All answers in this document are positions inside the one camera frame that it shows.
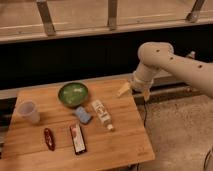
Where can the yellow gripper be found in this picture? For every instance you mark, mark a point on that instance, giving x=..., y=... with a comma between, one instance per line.
x=126, y=87

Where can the red pepper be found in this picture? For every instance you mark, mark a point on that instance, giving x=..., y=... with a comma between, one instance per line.
x=49, y=139

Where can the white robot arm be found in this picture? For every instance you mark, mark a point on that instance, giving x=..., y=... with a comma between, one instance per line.
x=157, y=56

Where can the green ceramic bowl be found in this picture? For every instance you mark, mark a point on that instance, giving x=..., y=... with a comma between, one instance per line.
x=73, y=94

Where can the white plastic bottle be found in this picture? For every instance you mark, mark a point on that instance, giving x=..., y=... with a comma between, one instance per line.
x=103, y=114

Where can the blue sponge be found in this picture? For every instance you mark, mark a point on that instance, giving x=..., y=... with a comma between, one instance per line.
x=83, y=116

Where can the wooden table board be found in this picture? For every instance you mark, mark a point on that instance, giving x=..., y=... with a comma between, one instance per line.
x=25, y=148

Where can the red black candy bar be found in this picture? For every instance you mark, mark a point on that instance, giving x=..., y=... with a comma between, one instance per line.
x=77, y=139

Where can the clear bottle on ledge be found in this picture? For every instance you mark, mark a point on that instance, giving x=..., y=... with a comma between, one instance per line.
x=191, y=55

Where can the translucent plastic cup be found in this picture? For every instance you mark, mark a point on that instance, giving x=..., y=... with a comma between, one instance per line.
x=29, y=111

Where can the middle metal bracket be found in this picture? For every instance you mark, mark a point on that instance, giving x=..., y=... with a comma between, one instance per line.
x=112, y=14

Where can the metal bracket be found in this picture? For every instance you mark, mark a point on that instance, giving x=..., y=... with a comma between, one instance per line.
x=44, y=12
x=112, y=14
x=193, y=15

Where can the right metal bracket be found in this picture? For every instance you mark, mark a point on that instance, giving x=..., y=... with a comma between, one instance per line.
x=193, y=15

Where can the left metal bracket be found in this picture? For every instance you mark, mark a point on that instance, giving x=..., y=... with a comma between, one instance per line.
x=44, y=12

